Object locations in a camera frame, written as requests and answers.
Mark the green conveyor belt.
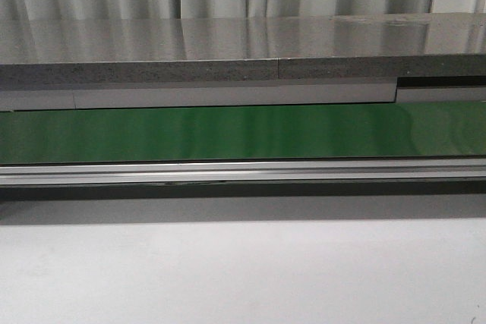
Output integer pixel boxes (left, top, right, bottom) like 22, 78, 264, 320
1, 102, 485, 165

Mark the grey stone counter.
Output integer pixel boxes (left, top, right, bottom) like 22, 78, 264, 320
0, 12, 486, 112

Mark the aluminium conveyor side rail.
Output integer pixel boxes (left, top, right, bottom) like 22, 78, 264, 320
1, 156, 485, 187

